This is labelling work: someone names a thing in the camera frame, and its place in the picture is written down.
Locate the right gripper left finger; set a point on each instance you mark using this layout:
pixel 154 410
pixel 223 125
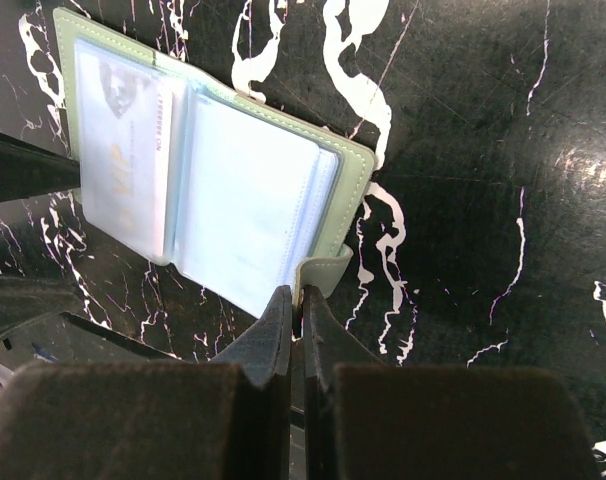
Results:
pixel 228 418

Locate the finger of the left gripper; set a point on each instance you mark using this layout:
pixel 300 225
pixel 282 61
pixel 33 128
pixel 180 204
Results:
pixel 27 171
pixel 45 319

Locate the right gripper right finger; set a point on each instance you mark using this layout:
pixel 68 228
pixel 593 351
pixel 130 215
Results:
pixel 367 420

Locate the green card holder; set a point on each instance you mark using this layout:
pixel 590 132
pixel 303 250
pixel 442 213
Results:
pixel 257 199

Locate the white VIP card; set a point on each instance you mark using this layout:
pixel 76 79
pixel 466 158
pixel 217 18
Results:
pixel 124 119

